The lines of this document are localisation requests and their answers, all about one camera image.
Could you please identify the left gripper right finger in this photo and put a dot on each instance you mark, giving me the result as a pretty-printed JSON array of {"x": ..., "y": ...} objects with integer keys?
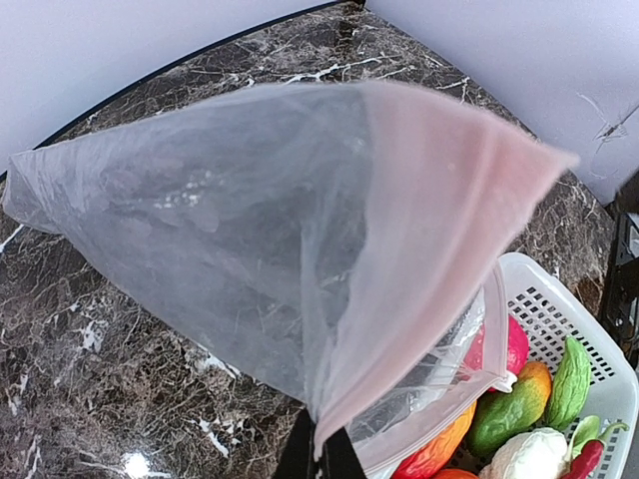
[{"x": 339, "y": 460}]

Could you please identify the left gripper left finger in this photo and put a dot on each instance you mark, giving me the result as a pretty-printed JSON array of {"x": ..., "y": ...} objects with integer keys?
[{"x": 301, "y": 463}]

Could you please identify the white cauliflower toy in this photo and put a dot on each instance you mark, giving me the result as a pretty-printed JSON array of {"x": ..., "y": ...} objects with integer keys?
[{"x": 541, "y": 453}]

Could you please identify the clear zip top bag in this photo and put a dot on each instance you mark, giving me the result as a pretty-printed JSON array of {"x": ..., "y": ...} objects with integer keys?
[{"x": 336, "y": 242}]

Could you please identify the red chili pepper toy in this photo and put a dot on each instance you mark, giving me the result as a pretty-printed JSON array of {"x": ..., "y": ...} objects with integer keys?
[{"x": 587, "y": 446}]

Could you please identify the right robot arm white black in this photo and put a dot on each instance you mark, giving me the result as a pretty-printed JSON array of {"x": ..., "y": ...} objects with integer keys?
[{"x": 619, "y": 309}]

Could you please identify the orange yellow mango toy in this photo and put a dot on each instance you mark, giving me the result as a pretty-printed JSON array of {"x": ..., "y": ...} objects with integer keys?
[{"x": 429, "y": 459}]

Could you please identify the orange pumpkin toy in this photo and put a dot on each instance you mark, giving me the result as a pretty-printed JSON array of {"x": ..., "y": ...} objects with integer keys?
[{"x": 454, "y": 473}]

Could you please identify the green orange mango toy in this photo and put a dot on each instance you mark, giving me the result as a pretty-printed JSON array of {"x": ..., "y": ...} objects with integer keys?
[{"x": 500, "y": 416}]

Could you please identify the red wrinkled fruit right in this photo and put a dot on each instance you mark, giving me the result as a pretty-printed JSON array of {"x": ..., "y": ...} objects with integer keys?
[{"x": 500, "y": 338}]

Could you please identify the green bitter gourd toy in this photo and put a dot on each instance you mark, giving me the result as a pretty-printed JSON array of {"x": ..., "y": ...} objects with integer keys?
[{"x": 571, "y": 385}]

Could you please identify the white perforated plastic basket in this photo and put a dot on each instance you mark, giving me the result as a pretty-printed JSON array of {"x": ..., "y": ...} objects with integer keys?
[{"x": 548, "y": 312}]

